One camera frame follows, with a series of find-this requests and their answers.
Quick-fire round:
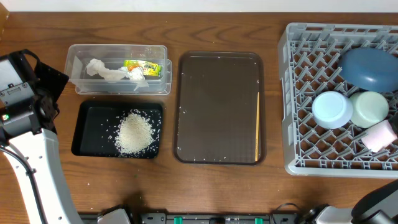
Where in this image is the white tissue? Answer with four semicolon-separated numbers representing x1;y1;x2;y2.
86;58;149;91

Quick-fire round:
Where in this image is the yellow snack wrapper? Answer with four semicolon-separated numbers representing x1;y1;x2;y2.
124;60;162;77

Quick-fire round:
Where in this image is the pile of rice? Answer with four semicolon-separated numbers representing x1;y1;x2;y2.
106;109;162;159

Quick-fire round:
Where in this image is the light blue bowl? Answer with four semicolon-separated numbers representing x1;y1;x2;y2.
312;91;353;129

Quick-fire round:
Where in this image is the light green bowl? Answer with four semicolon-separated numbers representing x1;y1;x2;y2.
349;91;389;129

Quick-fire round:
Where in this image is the dark blue plate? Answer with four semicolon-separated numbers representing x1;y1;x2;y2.
338;47;397;92

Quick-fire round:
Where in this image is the pink cup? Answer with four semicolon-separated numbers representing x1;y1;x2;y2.
361;120;397;152

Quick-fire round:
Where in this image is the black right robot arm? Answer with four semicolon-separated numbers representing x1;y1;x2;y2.
295;180;397;224

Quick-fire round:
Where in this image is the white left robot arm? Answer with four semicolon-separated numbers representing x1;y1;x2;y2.
1;57;82;223

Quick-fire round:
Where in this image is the grey dishwasher rack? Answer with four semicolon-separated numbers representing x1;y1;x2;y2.
278;23;397;179

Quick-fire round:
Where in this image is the clear plastic bin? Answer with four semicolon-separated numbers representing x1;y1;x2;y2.
65;44;168;82

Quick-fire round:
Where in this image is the black plastic tray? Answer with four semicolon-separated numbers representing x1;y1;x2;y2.
71;100;163;159

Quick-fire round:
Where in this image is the brown serving tray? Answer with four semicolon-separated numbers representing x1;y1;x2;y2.
173;51;267;166

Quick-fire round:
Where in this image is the wooden chopstick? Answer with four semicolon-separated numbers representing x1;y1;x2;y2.
254;92;260;162

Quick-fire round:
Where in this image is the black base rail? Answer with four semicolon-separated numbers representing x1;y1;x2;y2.
79;212;312;224

